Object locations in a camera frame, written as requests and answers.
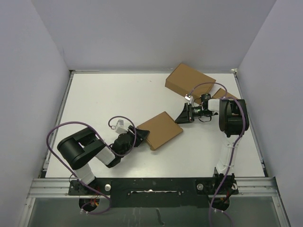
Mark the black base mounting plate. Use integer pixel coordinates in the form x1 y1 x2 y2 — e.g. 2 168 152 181
68 177 239 211

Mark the large closed cardboard box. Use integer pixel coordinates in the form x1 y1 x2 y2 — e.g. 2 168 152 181
165 63 216 98

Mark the aluminium table frame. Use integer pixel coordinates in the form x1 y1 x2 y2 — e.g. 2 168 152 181
21 71 289 227

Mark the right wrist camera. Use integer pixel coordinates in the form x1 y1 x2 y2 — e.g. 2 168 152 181
185 94 194 105

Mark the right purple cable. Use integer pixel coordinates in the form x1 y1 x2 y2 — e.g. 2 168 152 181
189 82 246 227

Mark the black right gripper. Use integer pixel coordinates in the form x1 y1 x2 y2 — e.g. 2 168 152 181
175 103 213 124

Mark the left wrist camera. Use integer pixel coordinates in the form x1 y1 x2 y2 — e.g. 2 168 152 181
111 120 127 134

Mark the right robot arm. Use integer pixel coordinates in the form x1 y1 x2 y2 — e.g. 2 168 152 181
175 93 250 176

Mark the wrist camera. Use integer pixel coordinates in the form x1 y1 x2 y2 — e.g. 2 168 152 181
185 94 194 105
111 120 127 134

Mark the small closed cardboard box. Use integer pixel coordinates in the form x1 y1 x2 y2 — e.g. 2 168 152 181
212 88 238 99

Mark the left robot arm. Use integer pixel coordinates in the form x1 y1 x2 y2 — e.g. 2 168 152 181
57 126 150 194

